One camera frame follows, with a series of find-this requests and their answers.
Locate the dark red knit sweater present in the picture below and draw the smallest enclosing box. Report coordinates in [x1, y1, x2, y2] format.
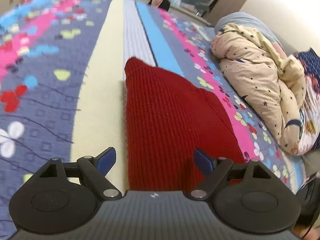
[125, 57, 244, 192]

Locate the cream star pattern duvet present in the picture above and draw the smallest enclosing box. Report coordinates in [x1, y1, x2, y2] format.
[212, 23, 319, 155]

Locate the colourful floral bed blanket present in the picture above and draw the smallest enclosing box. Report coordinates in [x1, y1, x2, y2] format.
[1, 0, 306, 239]

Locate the navy patterned pillow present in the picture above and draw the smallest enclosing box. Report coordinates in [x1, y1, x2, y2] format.
[295, 48, 320, 93]

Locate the grey blue pillow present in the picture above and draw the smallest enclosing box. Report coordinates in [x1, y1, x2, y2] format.
[214, 12, 284, 49]

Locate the dark bag by windowsill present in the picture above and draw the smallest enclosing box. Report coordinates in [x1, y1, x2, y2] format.
[148, 0, 170, 11]

